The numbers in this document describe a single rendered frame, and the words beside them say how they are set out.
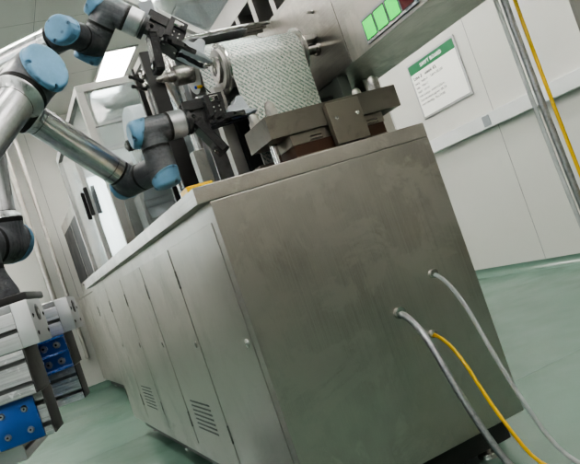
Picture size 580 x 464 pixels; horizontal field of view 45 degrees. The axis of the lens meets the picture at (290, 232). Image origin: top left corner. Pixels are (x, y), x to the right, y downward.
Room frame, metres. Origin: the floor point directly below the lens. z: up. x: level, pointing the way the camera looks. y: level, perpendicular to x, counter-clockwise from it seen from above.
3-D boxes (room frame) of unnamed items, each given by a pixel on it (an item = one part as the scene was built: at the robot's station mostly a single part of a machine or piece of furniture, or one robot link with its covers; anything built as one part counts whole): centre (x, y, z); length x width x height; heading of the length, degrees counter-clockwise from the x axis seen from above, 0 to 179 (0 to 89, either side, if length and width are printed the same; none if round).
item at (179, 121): (1.85, 0.19, 1.11); 0.08 x 0.05 x 0.08; 24
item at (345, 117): (1.80, -0.23, 0.96); 0.10 x 0.03 x 0.11; 114
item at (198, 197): (2.86, 0.38, 0.88); 2.52 x 0.66 x 0.04; 24
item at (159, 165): (1.83, 0.27, 1.01); 0.11 x 0.08 x 0.11; 54
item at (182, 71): (2.20, 0.16, 1.33); 0.06 x 0.06 x 0.06; 24
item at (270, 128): (1.88, -0.18, 1.00); 0.40 x 0.16 x 0.06; 114
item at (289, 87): (1.97, -0.10, 1.11); 0.23 x 0.01 x 0.18; 114
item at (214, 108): (1.88, 0.12, 1.12); 0.12 x 0.08 x 0.09; 114
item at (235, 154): (1.99, 0.09, 1.05); 0.06 x 0.05 x 0.31; 114
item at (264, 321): (2.86, 0.36, 0.43); 2.52 x 0.64 x 0.86; 24
